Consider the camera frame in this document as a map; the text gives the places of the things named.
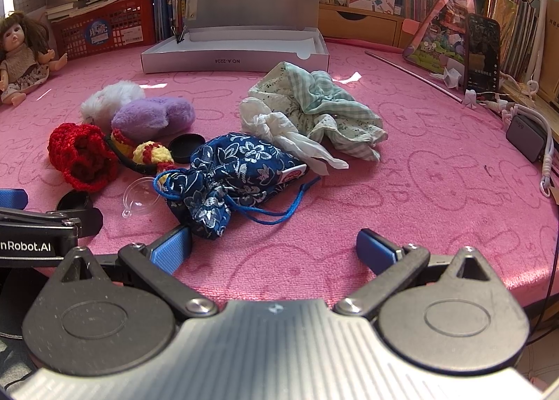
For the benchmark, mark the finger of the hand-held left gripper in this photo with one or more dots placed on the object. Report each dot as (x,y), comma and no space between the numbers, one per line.
(87,221)
(13,200)

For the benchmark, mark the white tissue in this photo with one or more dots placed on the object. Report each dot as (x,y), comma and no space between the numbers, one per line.
(279,129)

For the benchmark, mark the white fluffy pouch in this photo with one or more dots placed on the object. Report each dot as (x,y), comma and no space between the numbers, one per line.
(105,101)

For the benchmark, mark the thin metal rod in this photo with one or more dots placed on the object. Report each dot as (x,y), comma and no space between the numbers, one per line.
(410,73)

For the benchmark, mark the clear plastic dome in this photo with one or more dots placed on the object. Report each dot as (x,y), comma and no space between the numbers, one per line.
(138,201)

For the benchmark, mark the red plastic basket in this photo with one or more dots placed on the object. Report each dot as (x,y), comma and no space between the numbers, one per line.
(124,30)

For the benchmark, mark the pink sticky note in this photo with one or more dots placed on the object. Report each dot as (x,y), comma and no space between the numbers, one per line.
(410,31)

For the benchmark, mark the wooden drawer organizer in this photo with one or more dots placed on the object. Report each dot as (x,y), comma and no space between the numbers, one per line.
(362,26)

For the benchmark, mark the black binder clip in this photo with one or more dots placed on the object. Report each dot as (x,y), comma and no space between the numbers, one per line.
(180,35)

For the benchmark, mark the green checkered cloth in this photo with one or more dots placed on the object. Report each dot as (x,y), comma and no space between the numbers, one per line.
(332,98)

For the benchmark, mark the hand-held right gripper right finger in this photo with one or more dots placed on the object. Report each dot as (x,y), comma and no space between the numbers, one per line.
(374,250)

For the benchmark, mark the purple plush pouch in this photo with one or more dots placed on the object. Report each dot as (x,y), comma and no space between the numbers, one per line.
(148,116)

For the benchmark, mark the red crochet pouch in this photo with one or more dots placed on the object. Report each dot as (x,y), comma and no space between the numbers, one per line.
(78,156)

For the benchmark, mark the silver cardboard box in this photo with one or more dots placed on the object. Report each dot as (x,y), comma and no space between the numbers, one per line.
(236,61)

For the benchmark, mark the cardboard sheet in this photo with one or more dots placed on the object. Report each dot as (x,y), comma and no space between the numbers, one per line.
(30,2)

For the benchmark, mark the brown-haired doll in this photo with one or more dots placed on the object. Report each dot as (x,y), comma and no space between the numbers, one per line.
(19,60)

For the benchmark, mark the black smartphone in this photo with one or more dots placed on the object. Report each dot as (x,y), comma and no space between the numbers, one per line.
(482,54)

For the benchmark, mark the grey power adapter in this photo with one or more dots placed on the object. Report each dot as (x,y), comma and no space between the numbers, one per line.
(524,136)

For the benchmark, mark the black round cap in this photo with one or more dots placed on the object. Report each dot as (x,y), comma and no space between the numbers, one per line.
(72,201)
(186,147)

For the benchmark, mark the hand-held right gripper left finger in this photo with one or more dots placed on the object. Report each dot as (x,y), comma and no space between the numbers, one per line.
(171,250)

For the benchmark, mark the white paper origami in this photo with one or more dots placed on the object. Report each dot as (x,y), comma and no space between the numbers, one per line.
(450,76)

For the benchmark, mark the colourful picture book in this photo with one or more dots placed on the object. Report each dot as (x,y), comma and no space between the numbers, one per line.
(436,38)

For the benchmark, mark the row of thin books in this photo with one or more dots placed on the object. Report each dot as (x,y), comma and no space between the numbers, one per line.
(511,25)

